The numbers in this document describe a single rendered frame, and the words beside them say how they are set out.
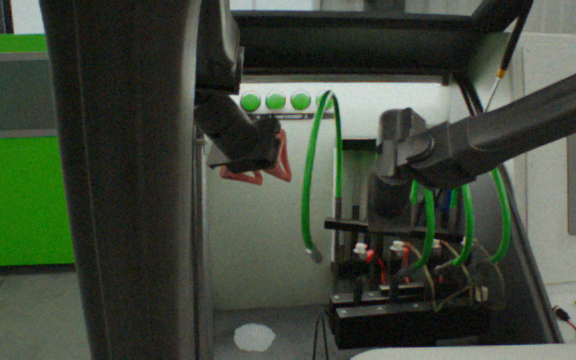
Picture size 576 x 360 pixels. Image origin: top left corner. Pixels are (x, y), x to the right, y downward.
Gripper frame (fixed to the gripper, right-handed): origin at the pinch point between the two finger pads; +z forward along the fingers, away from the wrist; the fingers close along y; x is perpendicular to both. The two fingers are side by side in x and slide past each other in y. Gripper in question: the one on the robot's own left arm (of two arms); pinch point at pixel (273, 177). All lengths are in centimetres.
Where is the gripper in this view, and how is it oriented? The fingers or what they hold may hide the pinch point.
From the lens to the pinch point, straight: 75.5
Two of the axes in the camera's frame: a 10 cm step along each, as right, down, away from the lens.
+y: -8.7, 1.0, 4.8
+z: 4.6, 5.2, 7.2
